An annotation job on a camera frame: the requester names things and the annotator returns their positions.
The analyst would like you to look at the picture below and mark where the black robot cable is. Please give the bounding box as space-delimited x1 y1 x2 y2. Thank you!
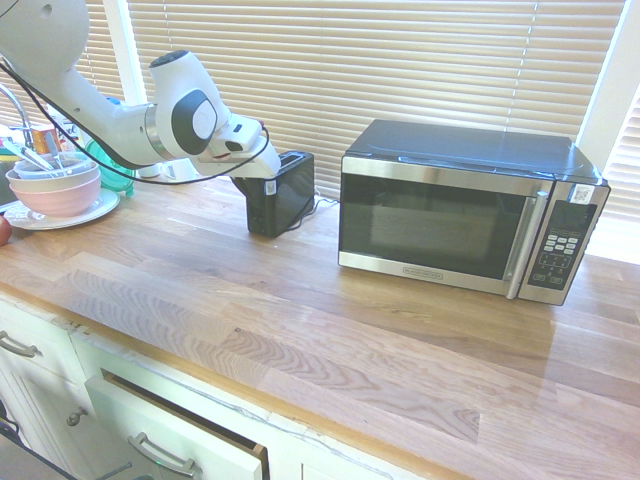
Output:
0 60 270 185

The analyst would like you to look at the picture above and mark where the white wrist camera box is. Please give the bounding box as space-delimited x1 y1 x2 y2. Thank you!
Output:
213 114 265 155

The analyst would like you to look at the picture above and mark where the orange food box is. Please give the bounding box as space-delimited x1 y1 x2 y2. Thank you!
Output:
31 124 64 155

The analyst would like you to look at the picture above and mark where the white bowl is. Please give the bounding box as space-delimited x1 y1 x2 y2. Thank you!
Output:
4 158 102 195

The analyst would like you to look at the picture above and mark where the pink bowl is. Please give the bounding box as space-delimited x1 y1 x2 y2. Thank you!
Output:
5 168 104 219

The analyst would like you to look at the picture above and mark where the utensil in bowl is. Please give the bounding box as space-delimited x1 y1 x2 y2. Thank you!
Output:
1 139 57 174

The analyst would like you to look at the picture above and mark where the white open drawer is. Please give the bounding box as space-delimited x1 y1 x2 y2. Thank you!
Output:
83 369 271 480

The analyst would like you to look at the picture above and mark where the wide beige window blind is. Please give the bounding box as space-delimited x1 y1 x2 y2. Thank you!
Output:
127 0 627 177

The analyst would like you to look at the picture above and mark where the chrome kitchen faucet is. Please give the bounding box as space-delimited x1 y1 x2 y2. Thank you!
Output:
0 83 35 150

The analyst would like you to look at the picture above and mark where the toaster power cord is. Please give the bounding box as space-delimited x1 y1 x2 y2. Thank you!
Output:
288 194 342 233

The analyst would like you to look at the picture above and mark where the narrow beige window blind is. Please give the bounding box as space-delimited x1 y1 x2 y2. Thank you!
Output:
602 82 640 222
74 0 126 104

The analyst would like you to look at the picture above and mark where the clear plastic container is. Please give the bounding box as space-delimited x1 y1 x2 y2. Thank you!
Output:
12 151 99 182

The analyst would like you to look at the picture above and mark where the silver drawer handle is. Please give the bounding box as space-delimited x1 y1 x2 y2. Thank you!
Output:
0 330 42 359
126 431 199 479

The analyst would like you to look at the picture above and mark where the stainless steel black microwave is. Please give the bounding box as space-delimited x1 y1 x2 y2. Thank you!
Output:
337 118 611 307

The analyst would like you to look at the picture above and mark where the black two-slot toaster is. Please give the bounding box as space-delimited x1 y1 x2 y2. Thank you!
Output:
244 150 316 239

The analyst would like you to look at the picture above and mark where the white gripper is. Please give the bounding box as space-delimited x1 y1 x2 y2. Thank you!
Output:
196 138 283 201

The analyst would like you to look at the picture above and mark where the white mug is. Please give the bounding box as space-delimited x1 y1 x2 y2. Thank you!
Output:
136 158 197 182

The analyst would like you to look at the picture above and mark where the white plate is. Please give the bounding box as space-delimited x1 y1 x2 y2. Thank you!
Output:
2 187 121 232

